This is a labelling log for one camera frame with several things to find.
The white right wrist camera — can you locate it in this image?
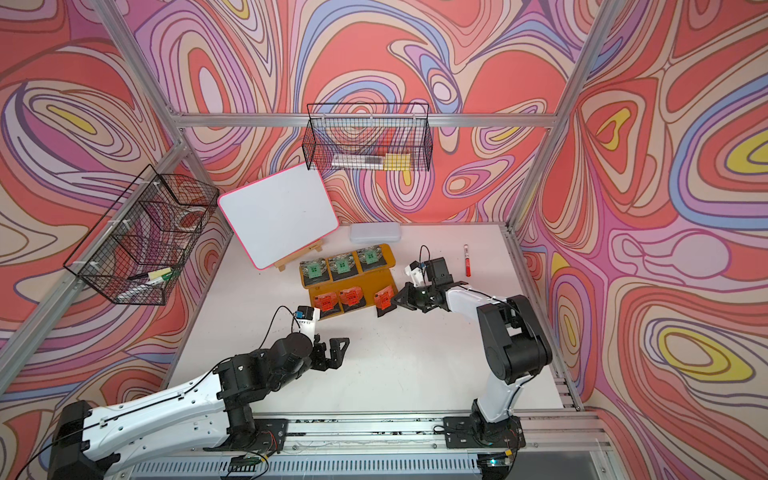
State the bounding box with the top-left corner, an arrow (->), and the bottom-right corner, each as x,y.
404,261 -> 426,287

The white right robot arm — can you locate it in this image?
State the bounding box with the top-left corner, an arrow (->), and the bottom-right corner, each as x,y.
395,257 -> 553,451

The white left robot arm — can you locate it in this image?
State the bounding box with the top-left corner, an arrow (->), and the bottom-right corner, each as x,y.
47,332 -> 350,479

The black wire basket back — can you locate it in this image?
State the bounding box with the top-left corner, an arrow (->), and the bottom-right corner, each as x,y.
302,101 -> 434,172

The yellow wooden two-tier shelf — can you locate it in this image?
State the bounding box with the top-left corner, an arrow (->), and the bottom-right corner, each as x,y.
302,244 -> 398,318

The red marker pen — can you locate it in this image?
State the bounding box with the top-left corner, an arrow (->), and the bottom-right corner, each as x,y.
463,244 -> 472,278

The black wire basket left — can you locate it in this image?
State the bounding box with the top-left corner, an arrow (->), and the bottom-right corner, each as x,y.
63,166 -> 220,306

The green marker in basket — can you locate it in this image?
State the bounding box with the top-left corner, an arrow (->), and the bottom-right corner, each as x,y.
128,267 -> 175,285

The pink framed whiteboard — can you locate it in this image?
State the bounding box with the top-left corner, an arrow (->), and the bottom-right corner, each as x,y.
218,165 -> 340,270

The red tea bag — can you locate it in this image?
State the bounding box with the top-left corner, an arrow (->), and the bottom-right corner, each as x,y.
374,285 -> 397,318
313,292 -> 342,319
338,286 -> 367,312

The green tea bag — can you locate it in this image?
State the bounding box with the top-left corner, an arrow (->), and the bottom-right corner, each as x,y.
328,253 -> 359,281
299,258 -> 331,288
356,245 -> 387,272

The white plastic pencil case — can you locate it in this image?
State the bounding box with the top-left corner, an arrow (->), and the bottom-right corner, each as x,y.
349,222 -> 402,244

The yellow sticky notes block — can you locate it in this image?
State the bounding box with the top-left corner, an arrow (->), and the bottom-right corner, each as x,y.
382,153 -> 412,171

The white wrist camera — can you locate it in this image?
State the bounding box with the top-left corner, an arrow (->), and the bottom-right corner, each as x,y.
404,261 -> 426,287
294,306 -> 321,340

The wooden whiteboard easel stand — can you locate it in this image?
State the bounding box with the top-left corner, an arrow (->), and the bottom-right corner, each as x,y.
274,239 -> 324,272

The black wire basket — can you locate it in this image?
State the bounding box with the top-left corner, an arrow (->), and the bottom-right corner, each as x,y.
302,101 -> 434,172
63,166 -> 220,306

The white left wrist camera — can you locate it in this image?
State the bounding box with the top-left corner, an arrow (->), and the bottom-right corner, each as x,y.
294,306 -> 321,340

